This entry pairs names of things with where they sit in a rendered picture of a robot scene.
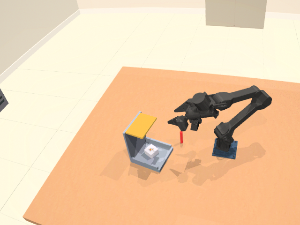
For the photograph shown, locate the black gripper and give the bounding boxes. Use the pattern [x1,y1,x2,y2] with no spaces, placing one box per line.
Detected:
[168,98,202,132]

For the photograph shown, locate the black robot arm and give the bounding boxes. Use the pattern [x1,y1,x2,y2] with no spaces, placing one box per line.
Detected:
[192,85,272,152]

